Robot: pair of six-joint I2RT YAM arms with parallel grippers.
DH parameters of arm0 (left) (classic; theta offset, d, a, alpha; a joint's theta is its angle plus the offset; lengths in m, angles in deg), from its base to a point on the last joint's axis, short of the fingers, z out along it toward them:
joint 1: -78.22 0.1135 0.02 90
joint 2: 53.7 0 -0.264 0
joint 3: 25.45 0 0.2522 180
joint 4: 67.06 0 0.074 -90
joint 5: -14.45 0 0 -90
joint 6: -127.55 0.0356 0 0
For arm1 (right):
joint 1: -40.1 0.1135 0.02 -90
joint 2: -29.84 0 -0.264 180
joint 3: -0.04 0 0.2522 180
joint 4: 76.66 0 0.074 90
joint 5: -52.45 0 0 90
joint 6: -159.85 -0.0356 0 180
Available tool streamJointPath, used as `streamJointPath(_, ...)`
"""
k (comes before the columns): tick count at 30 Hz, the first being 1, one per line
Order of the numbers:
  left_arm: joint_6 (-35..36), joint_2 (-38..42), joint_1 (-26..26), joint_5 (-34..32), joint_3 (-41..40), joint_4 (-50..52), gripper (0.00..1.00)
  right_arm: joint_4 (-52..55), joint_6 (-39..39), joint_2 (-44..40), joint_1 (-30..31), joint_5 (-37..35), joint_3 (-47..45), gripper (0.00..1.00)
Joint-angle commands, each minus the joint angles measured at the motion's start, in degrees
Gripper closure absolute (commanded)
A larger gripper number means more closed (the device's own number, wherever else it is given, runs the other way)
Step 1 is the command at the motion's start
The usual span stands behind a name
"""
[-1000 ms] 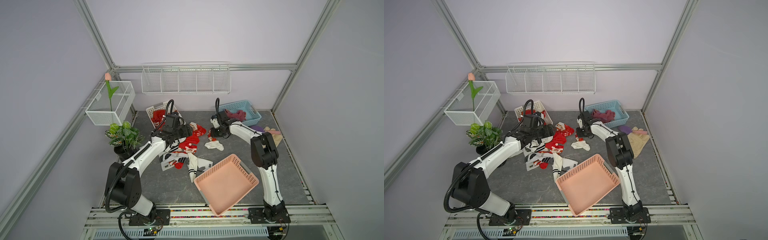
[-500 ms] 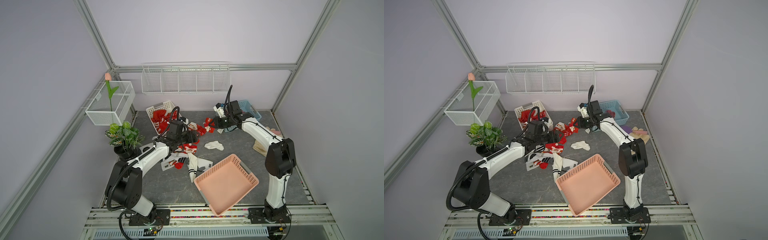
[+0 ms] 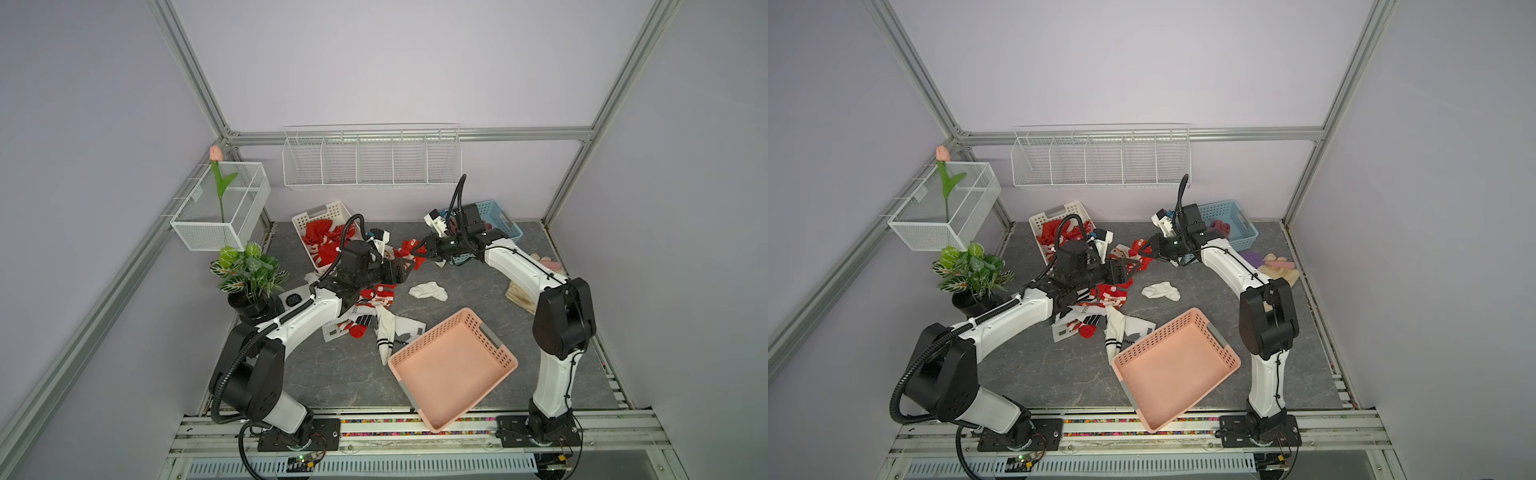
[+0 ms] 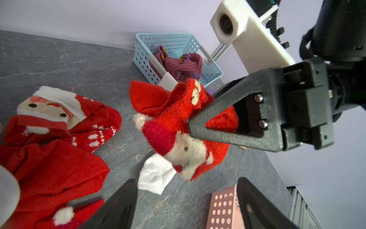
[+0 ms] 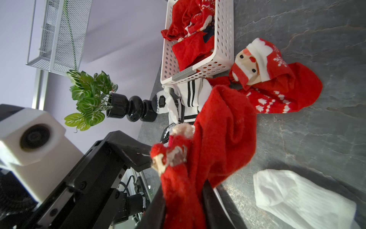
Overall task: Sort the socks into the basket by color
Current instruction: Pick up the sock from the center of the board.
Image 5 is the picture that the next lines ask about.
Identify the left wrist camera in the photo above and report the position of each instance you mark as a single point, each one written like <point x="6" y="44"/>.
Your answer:
<point x="35" y="149"/>

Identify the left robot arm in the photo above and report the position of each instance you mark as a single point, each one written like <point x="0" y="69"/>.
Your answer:
<point x="17" y="206"/>

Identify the white black striped sock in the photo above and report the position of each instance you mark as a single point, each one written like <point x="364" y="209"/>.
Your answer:
<point x="193" y="95"/>

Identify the artificial pink tulip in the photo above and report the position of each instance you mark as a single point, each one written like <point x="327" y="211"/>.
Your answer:
<point x="66" y="13"/>

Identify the green potted plant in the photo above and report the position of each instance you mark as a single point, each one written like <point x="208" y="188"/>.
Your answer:
<point x="97" y="98"/>

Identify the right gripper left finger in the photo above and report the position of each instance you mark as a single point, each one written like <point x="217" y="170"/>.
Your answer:
<point x="155" y="214"/>

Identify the white sock black pattern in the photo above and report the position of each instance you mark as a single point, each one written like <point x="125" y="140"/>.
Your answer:
<point x="164" y="103"/>

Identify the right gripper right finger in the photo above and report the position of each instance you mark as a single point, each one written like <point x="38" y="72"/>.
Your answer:
<point x="216" y="217"/>

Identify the plain red fleece sock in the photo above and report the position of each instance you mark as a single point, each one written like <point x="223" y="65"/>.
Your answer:
<point x="194" y="49"/>

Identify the white plastic basket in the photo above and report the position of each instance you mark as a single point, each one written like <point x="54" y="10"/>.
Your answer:
<point x="222" y="58"/>

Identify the red white striped sock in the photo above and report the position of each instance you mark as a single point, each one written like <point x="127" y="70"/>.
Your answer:
<point x="189" y="17"/>

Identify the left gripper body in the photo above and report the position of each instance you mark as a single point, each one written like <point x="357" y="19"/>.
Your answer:
<point x="88" y="197"/>

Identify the red snowflake sock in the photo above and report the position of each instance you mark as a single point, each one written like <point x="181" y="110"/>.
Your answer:
<point x="221" y="141"/>

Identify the santa face red sock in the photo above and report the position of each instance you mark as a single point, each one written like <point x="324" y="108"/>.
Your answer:
<point x="271" y="85"/>

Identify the white mesh wall box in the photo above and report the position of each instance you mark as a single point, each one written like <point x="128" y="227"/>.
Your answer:
<point x="50" y="44"/>

